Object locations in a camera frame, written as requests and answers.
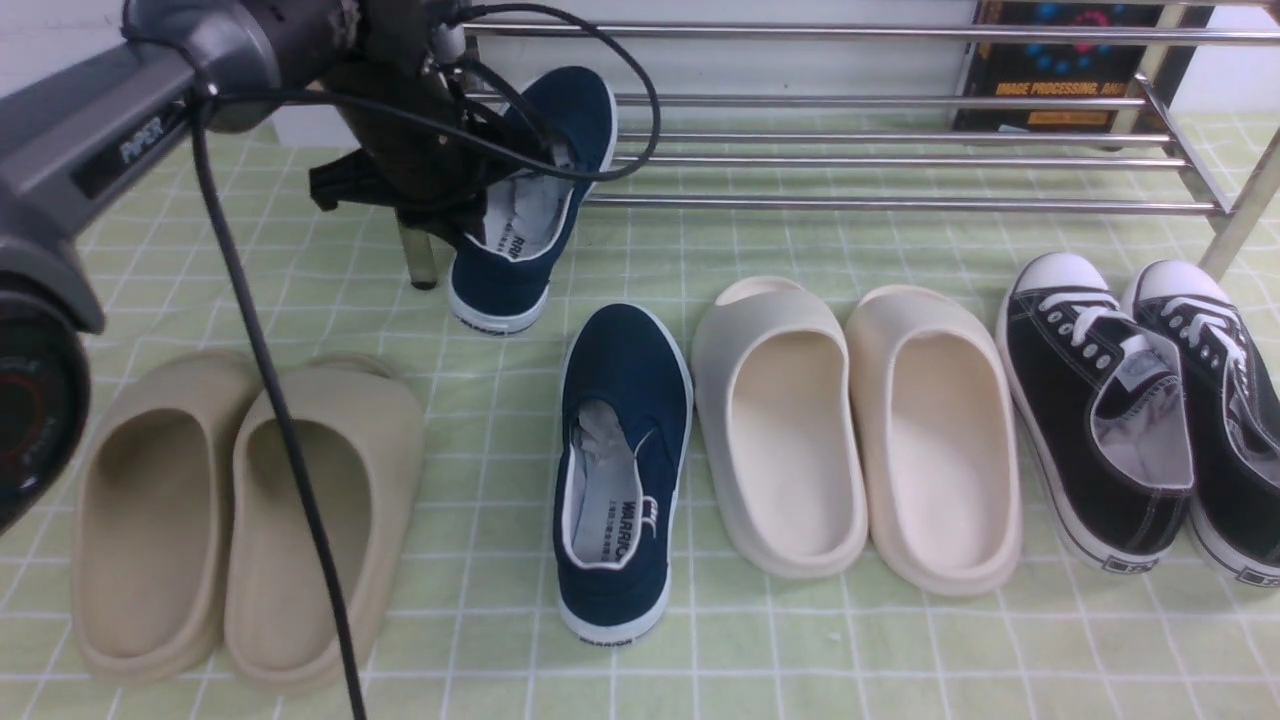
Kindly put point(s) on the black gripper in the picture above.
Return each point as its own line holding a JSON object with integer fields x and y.
{"x": 401, "y": 54}

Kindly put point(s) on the navy canvas shoe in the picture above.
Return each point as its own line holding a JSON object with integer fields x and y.
{"x": 507, "y": 241}
{"x": 625, "y": 418}

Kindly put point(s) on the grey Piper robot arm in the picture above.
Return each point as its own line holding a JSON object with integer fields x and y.
{"x": 74, "y": 142}

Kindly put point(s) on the metal shoe rack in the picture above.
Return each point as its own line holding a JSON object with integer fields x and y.
{"x": 1232, "y": 222}

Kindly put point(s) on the right tan foam slipper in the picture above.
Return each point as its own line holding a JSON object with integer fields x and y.
{"x": 362, "y": 436}

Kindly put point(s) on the tan foam slipper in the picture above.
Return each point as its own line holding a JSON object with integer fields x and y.
{"x": 362, "y": 436}
{"x": 153, "y": 519}

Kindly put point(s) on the left cream foam slipper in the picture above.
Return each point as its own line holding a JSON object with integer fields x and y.
{"x": 771, "y": 370}

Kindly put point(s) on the cream foam slipper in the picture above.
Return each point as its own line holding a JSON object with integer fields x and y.
{"x": 771, "y": 370}
{"x": 936, "y": 439}

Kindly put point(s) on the left tan foam slipper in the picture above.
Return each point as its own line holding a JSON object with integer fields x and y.
{"x": 153, "y": 519}

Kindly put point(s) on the green checkered tablecloth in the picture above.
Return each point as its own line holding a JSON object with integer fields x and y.
{"x": 473, "y": 627}

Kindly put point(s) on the right cream foam slipper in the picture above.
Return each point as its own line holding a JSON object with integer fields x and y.
{"x": 936, "y": 439}

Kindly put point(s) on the dark image processing book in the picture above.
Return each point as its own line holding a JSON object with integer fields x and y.
{"x": 1073, "y": 70}

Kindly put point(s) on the left black canvas sneaker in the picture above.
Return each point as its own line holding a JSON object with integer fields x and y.
{"x": 1106, "y": 411}

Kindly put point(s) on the black canvas sneaker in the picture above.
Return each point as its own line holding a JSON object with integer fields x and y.
{"x": 1106, "y": 411}
{"x": 1233, "y": 417}

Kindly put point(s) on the right black canvas sneaker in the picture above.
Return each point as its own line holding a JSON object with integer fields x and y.
{"x": 1233, "y": 417}

